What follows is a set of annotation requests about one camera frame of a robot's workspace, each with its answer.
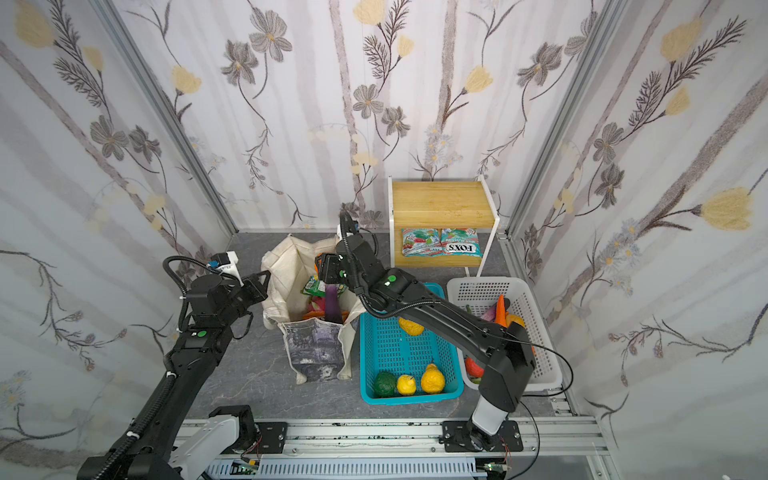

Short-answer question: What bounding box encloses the cream canvas tote bag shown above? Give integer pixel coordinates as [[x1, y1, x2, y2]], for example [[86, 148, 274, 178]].
[[261, 235, 364, 384]]

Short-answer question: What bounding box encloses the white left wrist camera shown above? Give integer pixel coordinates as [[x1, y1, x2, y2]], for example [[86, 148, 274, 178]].
[[208, 251, 242, 283]]

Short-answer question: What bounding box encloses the aluminium rail frame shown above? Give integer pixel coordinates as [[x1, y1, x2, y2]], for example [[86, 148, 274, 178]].
[[113, 413, 613, 480]]

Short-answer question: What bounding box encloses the yellow bumpy fruit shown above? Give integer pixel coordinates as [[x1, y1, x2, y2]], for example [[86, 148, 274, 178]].
[[398, 318, 425, 337]]

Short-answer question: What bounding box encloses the white wooden two-tier shelf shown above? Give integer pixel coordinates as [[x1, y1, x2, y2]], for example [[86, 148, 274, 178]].
[[387, 177, 500, 277]]

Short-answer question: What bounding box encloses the purple eggplant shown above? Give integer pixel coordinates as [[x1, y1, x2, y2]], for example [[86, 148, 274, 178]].
[[324, 284, 343, 324]]

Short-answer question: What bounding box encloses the teal Fox's candy bag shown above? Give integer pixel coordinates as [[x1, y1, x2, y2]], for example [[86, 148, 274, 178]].
[[441, 228, 483, 258]]

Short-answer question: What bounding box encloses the green avocado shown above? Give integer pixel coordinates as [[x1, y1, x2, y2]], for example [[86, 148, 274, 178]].
[[373, 371, 398, 398]]

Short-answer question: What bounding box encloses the yellow pear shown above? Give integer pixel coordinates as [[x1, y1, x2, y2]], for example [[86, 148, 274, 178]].
[[420, 364, 446, 395]]

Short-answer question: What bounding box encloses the white plastic basket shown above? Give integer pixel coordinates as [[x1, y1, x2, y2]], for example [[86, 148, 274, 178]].
[[447, 276, 563, 393]]

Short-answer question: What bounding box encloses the teal plastic basket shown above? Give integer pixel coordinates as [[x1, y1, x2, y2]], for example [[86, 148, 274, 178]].
[[359, 313, 464, 406]]

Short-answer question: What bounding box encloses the red green candy bag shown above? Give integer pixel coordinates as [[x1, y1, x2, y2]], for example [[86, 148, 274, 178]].
[[401, 228, 443, 257]]

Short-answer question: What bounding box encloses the orange candy bag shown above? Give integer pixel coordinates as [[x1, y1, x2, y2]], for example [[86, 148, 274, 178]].
[[302, 310, 349, 324]]

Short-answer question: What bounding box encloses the yellow onion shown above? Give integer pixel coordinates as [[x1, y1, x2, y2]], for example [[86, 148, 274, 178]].
[[506, 314, 526, 328]]

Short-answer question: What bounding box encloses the orange carrot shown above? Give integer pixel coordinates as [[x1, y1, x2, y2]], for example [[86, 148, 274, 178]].
[[494, 295, 509, 328]]

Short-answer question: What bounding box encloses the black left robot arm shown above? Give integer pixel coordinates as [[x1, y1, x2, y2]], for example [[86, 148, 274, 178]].
[[77, 252, 271, 479]]

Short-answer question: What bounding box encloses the yellow lemon front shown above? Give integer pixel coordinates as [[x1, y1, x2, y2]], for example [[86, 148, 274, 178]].
[[396, 375, 417, 396]]

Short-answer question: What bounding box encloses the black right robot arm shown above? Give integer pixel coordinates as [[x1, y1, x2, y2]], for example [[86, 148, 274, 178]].
[[315, 234, 536, 436]]

